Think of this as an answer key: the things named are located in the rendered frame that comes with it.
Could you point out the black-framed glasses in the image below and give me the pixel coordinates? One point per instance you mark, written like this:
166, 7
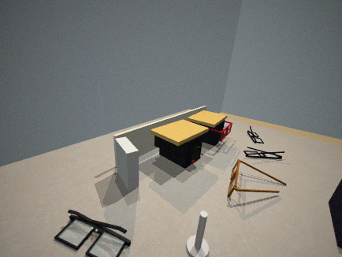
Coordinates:
253, 136
255, 154

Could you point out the black rectangular glasses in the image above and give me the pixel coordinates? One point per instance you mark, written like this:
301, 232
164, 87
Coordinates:
107, 244

